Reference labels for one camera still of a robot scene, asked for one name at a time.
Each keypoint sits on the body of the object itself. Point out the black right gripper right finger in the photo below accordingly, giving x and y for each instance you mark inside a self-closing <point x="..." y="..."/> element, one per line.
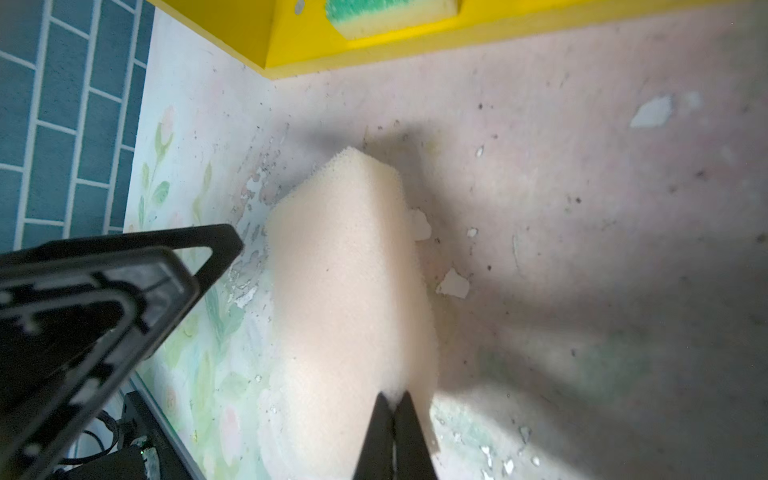
<point x="412" y="460"/>

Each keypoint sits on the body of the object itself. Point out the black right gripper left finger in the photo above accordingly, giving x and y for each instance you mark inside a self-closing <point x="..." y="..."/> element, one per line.
<point x="376" y="459"/>

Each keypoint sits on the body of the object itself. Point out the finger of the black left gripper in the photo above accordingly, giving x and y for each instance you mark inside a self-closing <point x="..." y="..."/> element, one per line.
<point x="72" y="330"/>
<point x="221" y="239"/>

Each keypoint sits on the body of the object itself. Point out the beige sponge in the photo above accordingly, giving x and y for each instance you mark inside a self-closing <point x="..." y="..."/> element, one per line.
<point x="352" y="316"/>

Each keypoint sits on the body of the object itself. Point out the green sponge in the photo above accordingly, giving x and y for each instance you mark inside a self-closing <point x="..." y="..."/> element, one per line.
<point x="358" y="19"/>

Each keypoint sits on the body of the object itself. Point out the yellow pink blue wooden shelf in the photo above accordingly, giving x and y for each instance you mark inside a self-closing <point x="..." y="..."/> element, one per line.
<point x="214" y="43"/>

